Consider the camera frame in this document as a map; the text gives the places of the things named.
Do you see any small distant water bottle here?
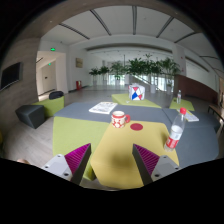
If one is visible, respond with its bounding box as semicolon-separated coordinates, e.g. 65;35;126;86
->
177;90;182;104

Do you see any white red blue cube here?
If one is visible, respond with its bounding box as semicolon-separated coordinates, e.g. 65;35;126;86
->
128;83;145;101

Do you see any plastic water bottle red cap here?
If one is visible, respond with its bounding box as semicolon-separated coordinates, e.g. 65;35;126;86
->
164;107;186;152

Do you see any red and white mug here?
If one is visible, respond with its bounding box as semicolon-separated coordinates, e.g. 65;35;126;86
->
111;111;130;128

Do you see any large potted plant centre right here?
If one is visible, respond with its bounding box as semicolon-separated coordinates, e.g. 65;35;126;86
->
127;54;162;93

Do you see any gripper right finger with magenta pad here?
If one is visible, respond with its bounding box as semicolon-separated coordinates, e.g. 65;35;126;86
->
132;144;180;185

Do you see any black bag on ottoman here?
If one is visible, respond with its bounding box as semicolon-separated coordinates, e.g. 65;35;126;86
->
49;91;64;100

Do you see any framed wall picture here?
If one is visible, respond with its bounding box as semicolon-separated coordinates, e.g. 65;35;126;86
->
76;58;83;68

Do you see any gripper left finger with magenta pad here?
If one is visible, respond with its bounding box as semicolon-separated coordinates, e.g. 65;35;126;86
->
42;143;91;185

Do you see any green ottoman seat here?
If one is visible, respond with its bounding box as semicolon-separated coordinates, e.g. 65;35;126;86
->
36;97;64;118

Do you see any wall mounted black television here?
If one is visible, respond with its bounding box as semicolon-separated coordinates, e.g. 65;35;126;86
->
0;62;23;91

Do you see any booklet on grey table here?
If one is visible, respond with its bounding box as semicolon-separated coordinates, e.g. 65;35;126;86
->
185;111;199;122

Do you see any potted plant far left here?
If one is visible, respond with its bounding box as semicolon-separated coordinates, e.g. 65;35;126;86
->
89;68;100;86

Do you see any red round coaster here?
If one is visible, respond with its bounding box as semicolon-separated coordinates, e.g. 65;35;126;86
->
130;123;143;131

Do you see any red fire extinguisher box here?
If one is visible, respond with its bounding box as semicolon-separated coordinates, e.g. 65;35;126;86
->
76;80;82;90

